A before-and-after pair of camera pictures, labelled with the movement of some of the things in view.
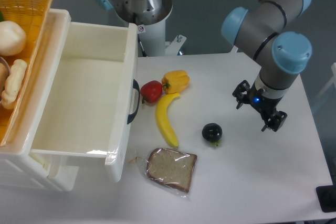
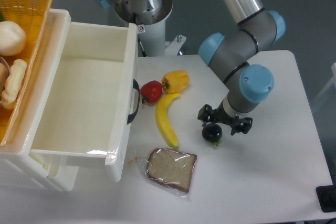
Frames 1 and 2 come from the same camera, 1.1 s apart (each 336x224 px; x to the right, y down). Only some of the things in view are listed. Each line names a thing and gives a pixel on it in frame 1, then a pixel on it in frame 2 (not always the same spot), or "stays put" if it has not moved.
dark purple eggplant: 213,132 stays put
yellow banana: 161,114 stays put
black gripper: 266,104 -> 207,114
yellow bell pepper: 175,81 stays put
